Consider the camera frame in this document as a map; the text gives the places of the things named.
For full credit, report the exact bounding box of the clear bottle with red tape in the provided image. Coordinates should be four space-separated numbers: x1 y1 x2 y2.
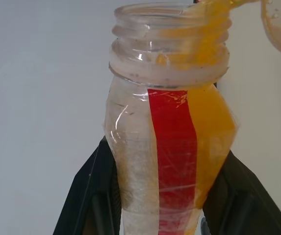
104 1 241 235

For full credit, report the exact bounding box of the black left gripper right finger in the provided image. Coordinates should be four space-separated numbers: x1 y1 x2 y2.
202 148 281 235

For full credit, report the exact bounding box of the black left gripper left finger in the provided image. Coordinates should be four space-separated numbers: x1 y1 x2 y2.
52 136 124 235

